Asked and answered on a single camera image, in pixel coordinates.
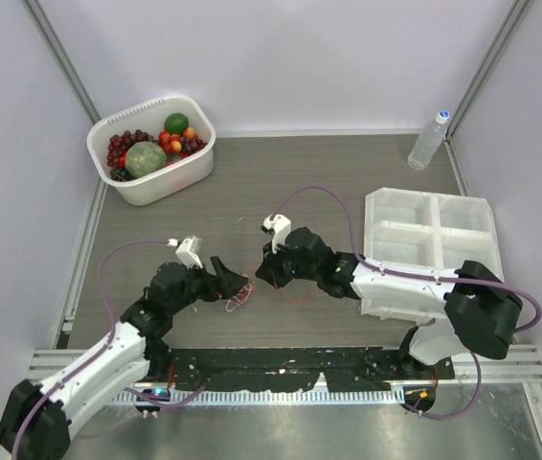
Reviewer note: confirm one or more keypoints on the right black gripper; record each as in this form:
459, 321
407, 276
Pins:
270, 270

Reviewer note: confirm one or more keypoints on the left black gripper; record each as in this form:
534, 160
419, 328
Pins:
222, 285

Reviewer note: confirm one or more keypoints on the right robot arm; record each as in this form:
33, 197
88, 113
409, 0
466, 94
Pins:
462, 310

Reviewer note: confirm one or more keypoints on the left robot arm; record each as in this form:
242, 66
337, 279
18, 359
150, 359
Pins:
41, 419

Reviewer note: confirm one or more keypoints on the white plastic fruit basket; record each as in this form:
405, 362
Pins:
150, 117

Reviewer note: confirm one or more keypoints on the white compartment tray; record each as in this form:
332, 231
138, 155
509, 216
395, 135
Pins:
433, 231

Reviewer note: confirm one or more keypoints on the red yellow cherry cluster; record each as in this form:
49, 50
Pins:
178, 146

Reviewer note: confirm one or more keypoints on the green melon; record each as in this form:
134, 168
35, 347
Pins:
144, 158

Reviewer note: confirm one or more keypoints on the green lime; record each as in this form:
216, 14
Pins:
176, 123

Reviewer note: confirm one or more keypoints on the red grape bunch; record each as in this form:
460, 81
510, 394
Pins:
118, 146

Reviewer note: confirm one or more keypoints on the clear water bottle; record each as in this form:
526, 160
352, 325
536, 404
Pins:
428, 141

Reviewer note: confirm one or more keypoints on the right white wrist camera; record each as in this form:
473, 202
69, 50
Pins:
278, 227

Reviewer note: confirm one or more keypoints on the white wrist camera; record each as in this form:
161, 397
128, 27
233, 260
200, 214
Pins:
278, 227
186, 251

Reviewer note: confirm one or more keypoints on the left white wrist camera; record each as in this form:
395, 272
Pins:
186, 251

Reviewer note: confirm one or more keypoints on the white slotted cable duct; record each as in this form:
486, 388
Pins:
318, 395

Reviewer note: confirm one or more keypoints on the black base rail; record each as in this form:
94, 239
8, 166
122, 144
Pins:
289, 370

